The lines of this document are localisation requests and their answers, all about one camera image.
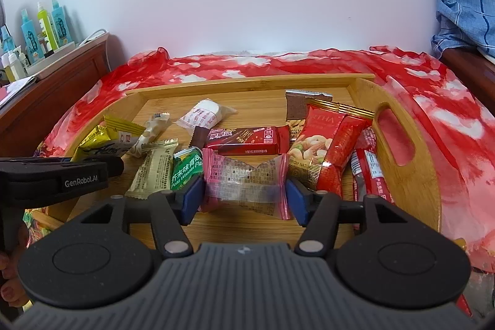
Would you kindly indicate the red chocolate bar packet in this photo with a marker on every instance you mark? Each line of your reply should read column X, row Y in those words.
column 247, row 140

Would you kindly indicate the clear round cracker packet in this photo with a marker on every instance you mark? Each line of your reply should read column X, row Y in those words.
column 203, row 115

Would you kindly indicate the wooden headboard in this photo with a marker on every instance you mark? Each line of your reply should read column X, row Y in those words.
column 58, row 98

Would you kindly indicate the small white bottle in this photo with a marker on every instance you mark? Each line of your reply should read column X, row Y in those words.
column 13, row 63

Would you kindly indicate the teal bottle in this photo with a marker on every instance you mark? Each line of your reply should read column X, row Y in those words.
column 31, row 38
column 60, row 22

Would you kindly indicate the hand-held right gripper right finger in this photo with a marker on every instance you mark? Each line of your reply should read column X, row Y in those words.
column 296, row 202

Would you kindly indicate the red biscuit bar packet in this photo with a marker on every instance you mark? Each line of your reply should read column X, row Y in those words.
column 371, row 175

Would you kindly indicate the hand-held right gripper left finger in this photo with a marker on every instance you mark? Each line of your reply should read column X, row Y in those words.
column 192, row 198

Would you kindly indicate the green pea snack packet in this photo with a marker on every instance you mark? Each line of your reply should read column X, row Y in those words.
column 187, row 169

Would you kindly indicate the wooden chair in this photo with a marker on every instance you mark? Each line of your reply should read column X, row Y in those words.
column 468, row 75

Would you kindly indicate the pink wafer packet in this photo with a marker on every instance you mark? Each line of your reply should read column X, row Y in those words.
column 239, row 183

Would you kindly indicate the white storage tray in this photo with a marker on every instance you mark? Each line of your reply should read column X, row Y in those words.
column 58, row 57

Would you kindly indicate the yellow green bottle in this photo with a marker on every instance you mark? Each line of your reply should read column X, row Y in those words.
column 46, row 26

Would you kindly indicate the brown cake packet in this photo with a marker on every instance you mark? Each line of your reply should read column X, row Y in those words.
column 301, row 109

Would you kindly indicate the wooden tray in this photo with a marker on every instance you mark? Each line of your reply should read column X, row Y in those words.
column 251, row 109

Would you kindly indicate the white candy packet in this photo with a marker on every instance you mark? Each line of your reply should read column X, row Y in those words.
column 152, row 131

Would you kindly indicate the yellow snack packet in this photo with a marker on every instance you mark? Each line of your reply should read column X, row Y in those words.
column 100, row 134

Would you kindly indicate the person's left hand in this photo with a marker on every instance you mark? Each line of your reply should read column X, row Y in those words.
column 11, row 287

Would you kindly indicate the colourful printed cloth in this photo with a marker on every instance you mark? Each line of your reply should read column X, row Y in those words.
column 444, row 144

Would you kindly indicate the red gold nut packet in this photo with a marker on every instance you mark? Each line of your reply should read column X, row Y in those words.
column 321, row 148

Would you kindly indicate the gold snack packet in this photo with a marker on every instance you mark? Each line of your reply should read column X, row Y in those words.
column 152, row 169

